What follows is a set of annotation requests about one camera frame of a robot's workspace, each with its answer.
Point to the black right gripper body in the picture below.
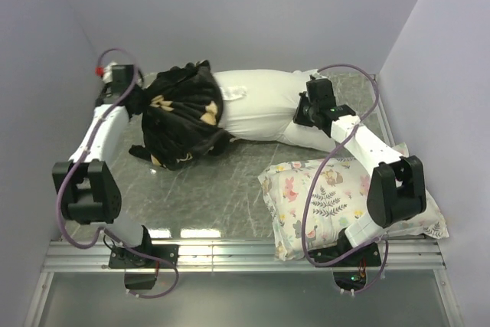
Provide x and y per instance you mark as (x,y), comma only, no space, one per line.
(306,111)

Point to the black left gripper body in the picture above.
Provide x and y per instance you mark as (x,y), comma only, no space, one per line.
(134,88)

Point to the black floral plush pillowcase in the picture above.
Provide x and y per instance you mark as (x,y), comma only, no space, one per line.
(181,111)

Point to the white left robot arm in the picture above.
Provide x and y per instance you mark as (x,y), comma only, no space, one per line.
(89,201)

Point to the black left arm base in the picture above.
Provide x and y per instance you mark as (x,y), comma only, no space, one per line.
(141,272)

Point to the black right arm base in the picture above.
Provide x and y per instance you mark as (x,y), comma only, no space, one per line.
(350,274)

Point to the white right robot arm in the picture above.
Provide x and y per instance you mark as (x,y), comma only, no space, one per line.
(397,189)

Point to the white animal print pillow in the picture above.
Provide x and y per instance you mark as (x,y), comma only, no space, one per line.
(312,204)

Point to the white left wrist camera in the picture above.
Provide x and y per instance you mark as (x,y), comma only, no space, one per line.
(105,73)

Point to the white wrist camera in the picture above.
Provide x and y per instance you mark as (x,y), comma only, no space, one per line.
(105,73)
(315,75)

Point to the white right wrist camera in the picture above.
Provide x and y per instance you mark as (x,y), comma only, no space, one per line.
(315,75)

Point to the aluminium side rail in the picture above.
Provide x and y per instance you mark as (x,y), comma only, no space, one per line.
(377,119)

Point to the aluminium mounting rail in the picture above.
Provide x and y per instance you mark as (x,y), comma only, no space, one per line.
(240,256)

